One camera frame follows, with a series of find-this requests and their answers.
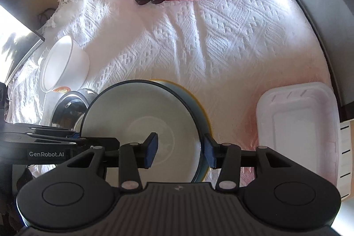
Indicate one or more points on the white paper bowl orange logo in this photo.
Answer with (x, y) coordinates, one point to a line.
(72, 61)

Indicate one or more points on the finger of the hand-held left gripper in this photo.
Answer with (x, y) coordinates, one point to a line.
(107, 142)
(55, 131)

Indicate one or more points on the white woven cloth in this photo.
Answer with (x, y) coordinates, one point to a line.
(193, 45)

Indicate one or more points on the stainless steel bowl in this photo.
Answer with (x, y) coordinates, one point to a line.
(66, 114)

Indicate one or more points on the black monitor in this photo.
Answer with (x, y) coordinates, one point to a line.
(13, 39)

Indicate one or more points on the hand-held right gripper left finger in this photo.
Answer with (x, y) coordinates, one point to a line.
(151, 150)

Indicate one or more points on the white card with black marks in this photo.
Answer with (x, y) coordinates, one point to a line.
(347, 158)

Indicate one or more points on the red and white rectangular dish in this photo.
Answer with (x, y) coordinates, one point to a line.
(298, 128)

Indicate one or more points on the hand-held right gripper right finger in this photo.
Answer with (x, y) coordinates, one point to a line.
(210, 153)

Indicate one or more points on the blue ceramic bowl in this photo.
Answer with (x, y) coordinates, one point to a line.
(124, 114)

